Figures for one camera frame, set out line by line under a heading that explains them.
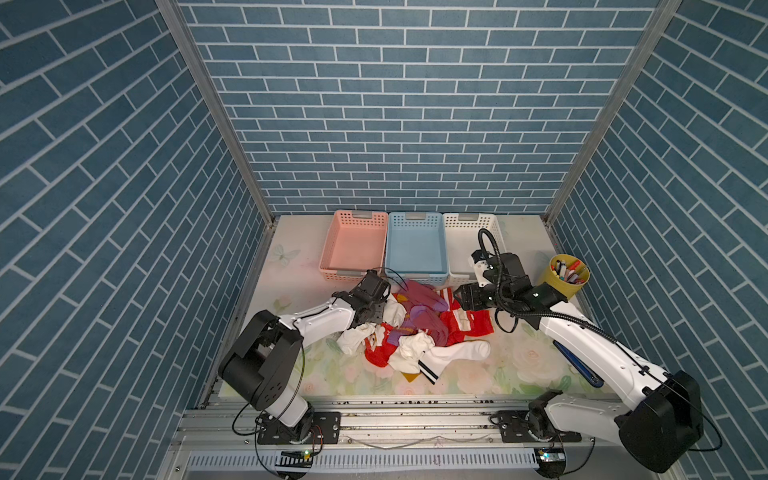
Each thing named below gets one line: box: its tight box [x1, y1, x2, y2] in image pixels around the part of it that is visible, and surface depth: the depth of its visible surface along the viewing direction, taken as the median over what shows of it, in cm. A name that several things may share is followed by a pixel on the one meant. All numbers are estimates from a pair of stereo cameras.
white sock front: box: [388, 331, 492, 385], surface depth 85 cm
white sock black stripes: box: [336, 293, 407, 355], surface depth 88 cm
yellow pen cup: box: [544, 254, 591, 300], surface depth 91 cm
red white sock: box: [440, 299, 494, 347], surface depth 92 cm
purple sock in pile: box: [388, 279, 449, 346], surface depth 93 cm
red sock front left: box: [364, 322, 397, 367], surface depth 87 cm
